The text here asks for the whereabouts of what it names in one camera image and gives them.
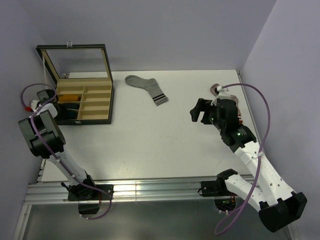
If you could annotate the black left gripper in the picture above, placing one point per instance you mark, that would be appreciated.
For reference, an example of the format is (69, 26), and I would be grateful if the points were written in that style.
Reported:
(60, 116)

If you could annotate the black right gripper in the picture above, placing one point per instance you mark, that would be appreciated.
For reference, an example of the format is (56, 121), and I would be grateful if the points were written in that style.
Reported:
(202, 105)

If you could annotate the mustard yellow sock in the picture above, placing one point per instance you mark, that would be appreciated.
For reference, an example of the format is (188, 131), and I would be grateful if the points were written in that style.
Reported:
(69, 98)

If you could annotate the navy santa sock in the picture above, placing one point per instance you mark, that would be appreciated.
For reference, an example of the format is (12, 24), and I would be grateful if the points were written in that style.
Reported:
(72, 106)

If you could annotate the dark green reindeer sock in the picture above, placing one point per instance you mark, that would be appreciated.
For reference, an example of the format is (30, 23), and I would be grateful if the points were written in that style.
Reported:
(71, 114)

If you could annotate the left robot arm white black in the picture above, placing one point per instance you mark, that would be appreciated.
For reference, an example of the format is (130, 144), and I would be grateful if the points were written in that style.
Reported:
(45, 139)

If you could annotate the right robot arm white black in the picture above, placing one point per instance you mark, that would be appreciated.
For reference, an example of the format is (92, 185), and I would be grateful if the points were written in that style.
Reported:
(277, 204)

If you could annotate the taupe sock red cuff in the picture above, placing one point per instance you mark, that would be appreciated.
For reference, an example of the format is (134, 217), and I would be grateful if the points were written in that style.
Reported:
(237, 105)

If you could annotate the black compartment box beige lining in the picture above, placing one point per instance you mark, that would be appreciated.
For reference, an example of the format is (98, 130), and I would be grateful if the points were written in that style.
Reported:
(83, 70)

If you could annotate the grey striped sock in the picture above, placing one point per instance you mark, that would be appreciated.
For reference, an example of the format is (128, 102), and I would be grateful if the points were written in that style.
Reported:
(150, 85)

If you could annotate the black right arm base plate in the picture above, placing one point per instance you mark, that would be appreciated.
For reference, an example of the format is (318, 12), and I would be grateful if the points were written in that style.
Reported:
(211, 188)

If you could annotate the aluminium rail frame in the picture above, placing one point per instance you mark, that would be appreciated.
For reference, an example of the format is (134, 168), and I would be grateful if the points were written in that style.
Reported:
(151, 153)

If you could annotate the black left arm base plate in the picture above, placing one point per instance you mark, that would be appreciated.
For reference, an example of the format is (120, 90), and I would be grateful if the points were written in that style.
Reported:
(105, 191)

